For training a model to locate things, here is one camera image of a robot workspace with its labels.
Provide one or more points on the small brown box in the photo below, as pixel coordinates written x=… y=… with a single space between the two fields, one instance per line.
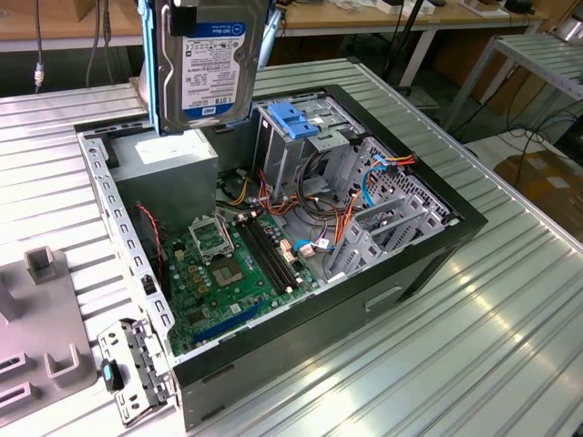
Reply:
x=84 y=9

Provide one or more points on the hinged metal slot retainer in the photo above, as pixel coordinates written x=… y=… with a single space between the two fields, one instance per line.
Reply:
x=111 y=339

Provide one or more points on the small white box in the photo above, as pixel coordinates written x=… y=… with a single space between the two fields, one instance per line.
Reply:
x=389 y=5

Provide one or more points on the black RAM slot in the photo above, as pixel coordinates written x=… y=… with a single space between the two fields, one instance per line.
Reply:
x=265 y=255
x=271 y=255
x=277 y=255
x=258 y=255

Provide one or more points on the CPU socket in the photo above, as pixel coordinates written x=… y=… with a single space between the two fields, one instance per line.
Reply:
x=228 y=273

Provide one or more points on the silver disk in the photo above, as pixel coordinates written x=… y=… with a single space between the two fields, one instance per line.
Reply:
x=214 y=68

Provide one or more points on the grey parts rack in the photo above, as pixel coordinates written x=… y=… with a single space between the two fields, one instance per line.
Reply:
x=45 y=309

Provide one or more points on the green motherboard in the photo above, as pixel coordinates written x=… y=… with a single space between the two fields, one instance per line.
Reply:
x=218 y=314

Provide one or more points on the large brown cardboard box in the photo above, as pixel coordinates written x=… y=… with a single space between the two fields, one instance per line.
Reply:
x=546 y=191

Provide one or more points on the wooden desk white frame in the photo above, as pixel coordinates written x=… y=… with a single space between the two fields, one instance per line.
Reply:
x=455 y=20

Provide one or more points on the blue expansion slot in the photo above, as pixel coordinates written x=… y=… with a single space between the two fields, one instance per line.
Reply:
x=228 y=323

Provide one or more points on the black open PC case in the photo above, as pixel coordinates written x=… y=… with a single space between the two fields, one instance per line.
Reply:
x=296 y=337

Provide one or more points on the grey power supply unit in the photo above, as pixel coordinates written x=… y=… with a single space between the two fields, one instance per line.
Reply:
x=168 y=182

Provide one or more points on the blue plastic drive latch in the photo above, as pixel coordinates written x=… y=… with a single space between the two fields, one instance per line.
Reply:
x=287 y=118

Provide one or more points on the small black device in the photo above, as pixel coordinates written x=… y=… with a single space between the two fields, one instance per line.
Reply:
x=519 y=5

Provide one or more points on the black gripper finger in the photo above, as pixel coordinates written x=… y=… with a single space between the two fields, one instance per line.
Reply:
x=182 y=18

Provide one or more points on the grey metal optical drive cage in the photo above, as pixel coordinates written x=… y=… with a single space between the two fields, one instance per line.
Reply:
x=282 y=155

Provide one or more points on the grey metal disk bay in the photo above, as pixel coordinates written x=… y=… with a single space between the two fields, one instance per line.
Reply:
x=364 y=246

